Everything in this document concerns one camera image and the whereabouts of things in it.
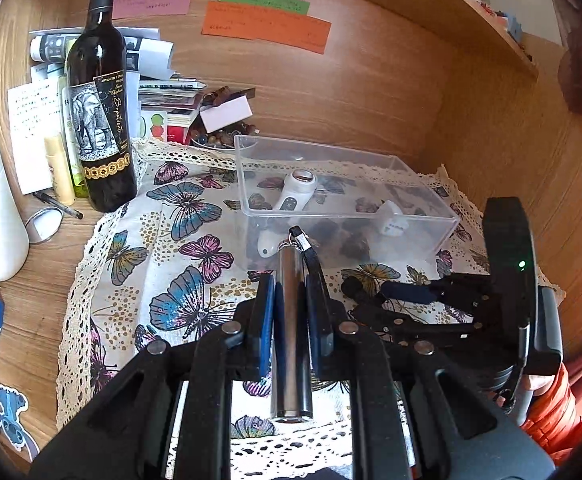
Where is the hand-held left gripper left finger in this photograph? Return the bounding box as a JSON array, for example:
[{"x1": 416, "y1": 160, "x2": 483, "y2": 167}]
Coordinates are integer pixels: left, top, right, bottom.
[{"x1": 36, "y1": 272, "x2": 277, "y2": 480}]

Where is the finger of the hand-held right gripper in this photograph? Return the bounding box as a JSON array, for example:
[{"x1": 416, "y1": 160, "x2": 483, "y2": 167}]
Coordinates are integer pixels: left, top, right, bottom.
[
  {"x1": 348, "y1": 304, "x2": 492, "y2": 350},
  {"x1": 341, "y1": 275, "x2": 492, "y2": 311}
]

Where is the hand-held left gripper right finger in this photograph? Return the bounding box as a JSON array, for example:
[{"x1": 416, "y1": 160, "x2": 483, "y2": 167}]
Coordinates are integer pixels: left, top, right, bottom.
[{"x1": 306, "y1": 272, "x2": 557, "y2": 480}]

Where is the silver flashlight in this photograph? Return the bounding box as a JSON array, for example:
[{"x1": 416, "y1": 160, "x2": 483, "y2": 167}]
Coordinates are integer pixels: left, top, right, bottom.
[{"x1": 270, "y1": 226, "x2": 322, "y2": 423}]

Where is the small white adapter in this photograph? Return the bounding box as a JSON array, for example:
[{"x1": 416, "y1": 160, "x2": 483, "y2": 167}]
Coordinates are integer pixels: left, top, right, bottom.
[{"x1": 377, "y1": 201, "x2": 406, "y2": 237}]

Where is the clear plastic box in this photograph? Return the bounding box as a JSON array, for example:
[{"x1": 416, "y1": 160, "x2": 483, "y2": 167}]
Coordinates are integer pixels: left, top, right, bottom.
[{"x1": 233, "y1": 134, "x2": 461, "y2": 273}]

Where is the white handheld massager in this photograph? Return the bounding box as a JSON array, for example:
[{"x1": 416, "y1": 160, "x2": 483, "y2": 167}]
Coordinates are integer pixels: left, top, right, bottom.
[{"x1": 257, "y1": 170, "x2": 318, "y2": 259}]

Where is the person's right forearm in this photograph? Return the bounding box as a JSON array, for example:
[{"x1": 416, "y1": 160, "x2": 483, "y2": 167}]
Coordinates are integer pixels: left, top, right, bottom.
[{"x1": 518, "y1": 365, "x2": 582, "y2": 466}]

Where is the butterfly print lace cloth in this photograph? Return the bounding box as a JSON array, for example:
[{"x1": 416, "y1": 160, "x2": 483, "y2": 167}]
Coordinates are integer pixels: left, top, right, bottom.
[{"x1": 56, "y1": 137, "x2": 567, "y2": 480}]

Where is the bowl of small items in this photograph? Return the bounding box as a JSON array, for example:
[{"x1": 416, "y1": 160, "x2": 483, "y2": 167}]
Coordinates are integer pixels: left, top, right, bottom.
[{"x1": 188, "y1": 87, "x2": 259, "y2": 151}]

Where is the blank white card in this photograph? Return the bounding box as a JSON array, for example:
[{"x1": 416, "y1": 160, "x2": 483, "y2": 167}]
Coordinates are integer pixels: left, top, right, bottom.
[{"x1": 200, "y1": 96, "x2": 253, "y2": 133}]

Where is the green tube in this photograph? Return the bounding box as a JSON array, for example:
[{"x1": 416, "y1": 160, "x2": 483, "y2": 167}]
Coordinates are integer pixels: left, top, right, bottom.
[{"x1": 58, "y1": 75, "x2": 89, "y2": 198}]

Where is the blue pencil sharpener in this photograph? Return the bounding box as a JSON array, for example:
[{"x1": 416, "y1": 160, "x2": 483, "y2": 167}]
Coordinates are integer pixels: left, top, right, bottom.
[{"x1": 504, "y1": 12, "x2": 524, "y2": 43}]

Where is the stack of booklets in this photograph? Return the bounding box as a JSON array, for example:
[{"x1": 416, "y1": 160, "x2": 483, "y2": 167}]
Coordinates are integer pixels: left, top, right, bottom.
[{"x1": 136, "y1": 77, "x2": 207, "y2": 146}]

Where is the black pen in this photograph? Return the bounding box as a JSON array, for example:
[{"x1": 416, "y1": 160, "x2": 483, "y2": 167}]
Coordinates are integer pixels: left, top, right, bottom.
[{"x1": 33, "y1": 191, "x2": 84, "y2": 220}]

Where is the pale yellow lip balm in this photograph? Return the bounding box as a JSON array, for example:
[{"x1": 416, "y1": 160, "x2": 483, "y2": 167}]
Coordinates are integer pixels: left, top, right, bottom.
[{"x1": 44, "y1": 134, "x2": 76, "y2": 206}]

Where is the wooden shelf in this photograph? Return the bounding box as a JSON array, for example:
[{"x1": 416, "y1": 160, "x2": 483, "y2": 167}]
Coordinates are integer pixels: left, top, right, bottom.
[{"x1": 406, "y1": 0, "x2": 539, "y2": 78}]

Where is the small round mirror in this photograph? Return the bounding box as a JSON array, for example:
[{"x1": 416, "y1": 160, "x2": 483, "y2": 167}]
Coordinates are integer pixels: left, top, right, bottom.
[{"x1": 25, "y1": 207, "x2": 64, "y2": 244}]

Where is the blue cartoon sticker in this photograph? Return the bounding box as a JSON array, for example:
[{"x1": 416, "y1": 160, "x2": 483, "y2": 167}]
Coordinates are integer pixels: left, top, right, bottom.
[{"x1": 0, "y1": 384, "x2": 39, "y2": 453}]

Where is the orange paper note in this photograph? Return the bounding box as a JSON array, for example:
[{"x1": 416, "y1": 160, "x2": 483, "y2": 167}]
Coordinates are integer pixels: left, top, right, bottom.
[{"x1": 201, "y1": 1, "x2": 332, "y2": 55}]

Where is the rolled printed magazine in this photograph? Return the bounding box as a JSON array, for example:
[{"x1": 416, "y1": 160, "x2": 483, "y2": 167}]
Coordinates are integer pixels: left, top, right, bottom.
[{"x1": 30, "y1": 30, "x2": 174, "y2": 78}]

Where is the white handwritten paper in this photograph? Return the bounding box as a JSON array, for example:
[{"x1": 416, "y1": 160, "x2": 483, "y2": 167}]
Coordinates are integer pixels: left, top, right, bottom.
[{"x1": 8, "y1": 79, "x2": 64, "y2": 195}]

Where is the dark wine bottle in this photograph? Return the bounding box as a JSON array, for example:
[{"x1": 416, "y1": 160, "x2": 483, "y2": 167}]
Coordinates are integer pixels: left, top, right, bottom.
[{"x1": 65, "y1": 0, "x2": 139, "y2": 213}]

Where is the green paper note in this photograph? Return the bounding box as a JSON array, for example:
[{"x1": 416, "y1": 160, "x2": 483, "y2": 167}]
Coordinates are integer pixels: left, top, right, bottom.
[{"x1": 218, "y1": 0, "x2": 311, "y2": 16}]

